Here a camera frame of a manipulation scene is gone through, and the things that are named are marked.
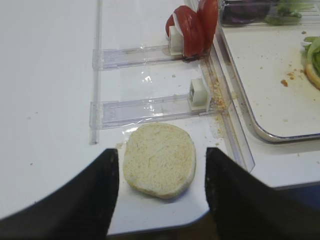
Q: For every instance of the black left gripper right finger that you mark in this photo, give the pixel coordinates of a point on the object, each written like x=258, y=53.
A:
x=244, y=208

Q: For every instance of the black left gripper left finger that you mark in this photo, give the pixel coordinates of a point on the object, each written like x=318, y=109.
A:
x=82, y=209

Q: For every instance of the green lettuce leaves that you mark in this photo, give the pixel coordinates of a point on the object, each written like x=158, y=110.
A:
x=313, y=53

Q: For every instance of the clear tomato slide track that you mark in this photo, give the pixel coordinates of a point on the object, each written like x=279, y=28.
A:
x=110, y=59

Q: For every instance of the white pusher block tomato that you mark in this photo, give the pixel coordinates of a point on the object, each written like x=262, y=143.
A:
x=175, y=42

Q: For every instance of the red tomato slices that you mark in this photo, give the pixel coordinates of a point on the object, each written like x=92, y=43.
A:
x=197, y=27

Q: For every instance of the bun slice on table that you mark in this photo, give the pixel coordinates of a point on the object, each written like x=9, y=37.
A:
x=159, y=160

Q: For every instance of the clear lower left slide track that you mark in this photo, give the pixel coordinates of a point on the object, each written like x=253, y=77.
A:
x=113, y=114

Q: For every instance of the clear strip far left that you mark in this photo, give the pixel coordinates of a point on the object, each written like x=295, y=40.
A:
x=96, y=72

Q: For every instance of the cream metal tray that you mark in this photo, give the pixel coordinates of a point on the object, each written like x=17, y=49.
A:
x=269, y=65

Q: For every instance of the bun slice on tray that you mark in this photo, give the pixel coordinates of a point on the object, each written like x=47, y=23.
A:
x=312, y=75

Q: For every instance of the purple cabbage leaves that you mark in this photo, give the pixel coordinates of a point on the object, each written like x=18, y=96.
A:
x=242, y=12

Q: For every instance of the clear plastic container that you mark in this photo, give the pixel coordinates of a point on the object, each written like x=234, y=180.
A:
x=311, y=17

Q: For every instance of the clear rail left of tray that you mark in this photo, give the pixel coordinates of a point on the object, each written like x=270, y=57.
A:
x=221, y=127

